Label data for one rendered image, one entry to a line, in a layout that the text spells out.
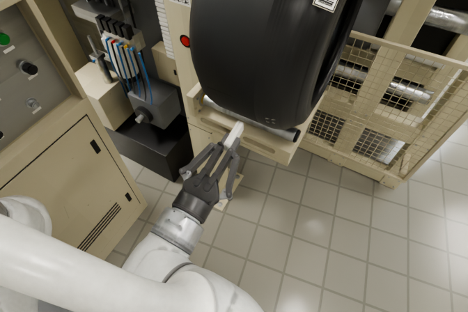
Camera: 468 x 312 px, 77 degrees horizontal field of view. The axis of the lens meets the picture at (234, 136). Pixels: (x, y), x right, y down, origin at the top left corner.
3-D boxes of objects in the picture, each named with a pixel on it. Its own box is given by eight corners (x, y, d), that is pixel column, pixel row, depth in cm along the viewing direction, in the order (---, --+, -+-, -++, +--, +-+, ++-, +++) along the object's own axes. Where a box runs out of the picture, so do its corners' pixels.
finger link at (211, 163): (200, 193, 63) (195, 190, 63) (224, 150, 67) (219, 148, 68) (198, 186, 59) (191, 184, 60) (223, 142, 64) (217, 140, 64)
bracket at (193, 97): (189, 115, 102) (185, 95, 94) (243, 53, 123) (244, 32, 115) (197, 118, 101) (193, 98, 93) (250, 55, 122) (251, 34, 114)
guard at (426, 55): (246, 117, 174) (253, 4, 119) (248, 115, 175) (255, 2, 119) (404, 183, 148) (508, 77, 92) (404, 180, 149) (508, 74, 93)
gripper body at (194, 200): (201, 221, 54) (225, 179, 58) (164, 200, 56) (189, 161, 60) (207, 230, 60) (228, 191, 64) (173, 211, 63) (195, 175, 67)
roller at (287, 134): (203, 88, 99) (207, 92, 103) (198, 101, 98) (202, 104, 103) (301, 128, 88) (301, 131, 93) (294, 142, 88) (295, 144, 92)
